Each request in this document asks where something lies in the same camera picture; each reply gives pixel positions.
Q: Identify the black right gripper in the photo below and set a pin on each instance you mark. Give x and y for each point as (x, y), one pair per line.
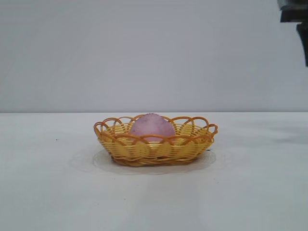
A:
(294, 13)

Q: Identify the pink peach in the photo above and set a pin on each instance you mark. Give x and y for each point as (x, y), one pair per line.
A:
(151, 127)

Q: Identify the yellow woven wicker basket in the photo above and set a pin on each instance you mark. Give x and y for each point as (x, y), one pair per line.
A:
(156, 152)

